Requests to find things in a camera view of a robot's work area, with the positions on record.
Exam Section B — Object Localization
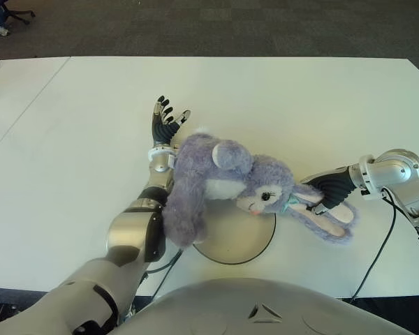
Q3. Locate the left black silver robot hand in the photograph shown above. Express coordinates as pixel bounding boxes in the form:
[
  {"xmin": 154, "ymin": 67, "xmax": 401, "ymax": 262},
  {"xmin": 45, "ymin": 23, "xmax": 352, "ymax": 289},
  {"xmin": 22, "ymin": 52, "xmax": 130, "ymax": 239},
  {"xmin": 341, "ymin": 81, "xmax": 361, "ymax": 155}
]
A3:
[{"xmin": 149, "ymin": 94, "xmax": 193, "ymax": 145}]

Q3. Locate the thick black power cable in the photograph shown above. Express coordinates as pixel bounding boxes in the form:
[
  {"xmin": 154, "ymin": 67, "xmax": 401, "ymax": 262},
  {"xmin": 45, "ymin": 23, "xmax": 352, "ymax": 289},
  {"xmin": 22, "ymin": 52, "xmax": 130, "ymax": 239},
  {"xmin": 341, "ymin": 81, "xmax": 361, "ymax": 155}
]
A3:
[
  {"xmin": 382, "ymin": 190, "xmax": 419, "ymax": 259},
  {"xmin": 145, "ymin": 249, "xmax": 181, "ymax": 274}
]

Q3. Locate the thin black signal cable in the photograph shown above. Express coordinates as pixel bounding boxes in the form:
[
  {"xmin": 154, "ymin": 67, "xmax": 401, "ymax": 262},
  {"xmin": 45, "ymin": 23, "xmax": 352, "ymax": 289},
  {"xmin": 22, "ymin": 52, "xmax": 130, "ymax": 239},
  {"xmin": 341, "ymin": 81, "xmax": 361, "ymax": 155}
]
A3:
[
  {"xmin": 348, "ymin": 188, "xmax": 397, "ymax": 302},
  {"xmin": 153, "ymin": 249, "xmax": 182, "ymax": 301}
]

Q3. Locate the purple plush bunny doll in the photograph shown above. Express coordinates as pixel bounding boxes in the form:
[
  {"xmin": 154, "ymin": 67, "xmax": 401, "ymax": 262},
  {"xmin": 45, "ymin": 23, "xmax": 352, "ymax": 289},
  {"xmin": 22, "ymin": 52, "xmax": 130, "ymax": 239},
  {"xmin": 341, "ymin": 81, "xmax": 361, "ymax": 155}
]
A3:
[{"xmin": 160, "ymin": 126, "xmax": 360, "ymax": 248}]

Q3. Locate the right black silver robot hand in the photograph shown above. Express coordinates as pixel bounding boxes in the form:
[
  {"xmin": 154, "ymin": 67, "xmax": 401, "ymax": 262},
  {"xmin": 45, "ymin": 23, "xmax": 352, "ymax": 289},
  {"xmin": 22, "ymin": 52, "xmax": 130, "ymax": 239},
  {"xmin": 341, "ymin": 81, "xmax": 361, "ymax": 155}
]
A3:
[{"xmin": 300, "ymin": 166, "xmax": 356, "ymax": 215}]

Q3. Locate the silver robot torso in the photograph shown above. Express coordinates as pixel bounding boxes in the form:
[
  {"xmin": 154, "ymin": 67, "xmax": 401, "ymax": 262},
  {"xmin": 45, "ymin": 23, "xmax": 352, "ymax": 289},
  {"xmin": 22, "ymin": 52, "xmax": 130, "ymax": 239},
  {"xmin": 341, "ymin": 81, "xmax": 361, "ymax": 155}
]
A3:
[{"xmin": 108, "ymin": 277, "xmax": 406, "ymax": 335}]

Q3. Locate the white plate black rim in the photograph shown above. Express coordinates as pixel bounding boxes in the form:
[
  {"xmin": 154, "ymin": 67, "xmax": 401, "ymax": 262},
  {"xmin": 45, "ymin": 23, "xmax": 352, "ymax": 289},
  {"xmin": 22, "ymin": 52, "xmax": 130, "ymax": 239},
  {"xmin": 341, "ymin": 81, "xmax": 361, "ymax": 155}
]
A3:
[{"xmin": 191, "ymin": 202, "xmax": 277, "ymax": 265}]

